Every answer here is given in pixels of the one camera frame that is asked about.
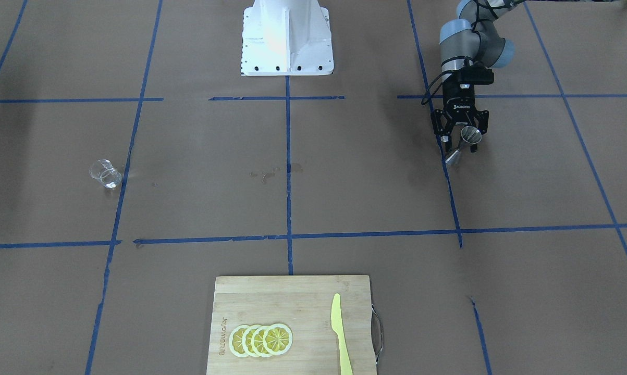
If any steel double jigger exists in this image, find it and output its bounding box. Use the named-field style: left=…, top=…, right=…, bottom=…
left=445, top=126, right=483, bottom=166

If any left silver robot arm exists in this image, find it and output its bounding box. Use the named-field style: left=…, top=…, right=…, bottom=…
left=432, top=1, right=521, bottom=153

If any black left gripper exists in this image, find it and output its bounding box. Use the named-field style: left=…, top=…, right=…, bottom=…
left=431, top=78, right=489, bottom=153

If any clear glass shaker cup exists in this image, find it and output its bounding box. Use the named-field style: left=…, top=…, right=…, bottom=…
left=89, top=159, right=122, bottom=189

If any yellow plastic knife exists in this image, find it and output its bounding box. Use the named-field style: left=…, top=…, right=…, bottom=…
left=330, top=293, right=353, bottom=374

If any bamboo cutting board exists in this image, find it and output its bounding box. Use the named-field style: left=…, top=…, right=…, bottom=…
left=206, top=275, right=377, bottom=374

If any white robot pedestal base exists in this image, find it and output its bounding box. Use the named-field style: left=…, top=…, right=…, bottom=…
left=240, top=1, right=335, bottom=77

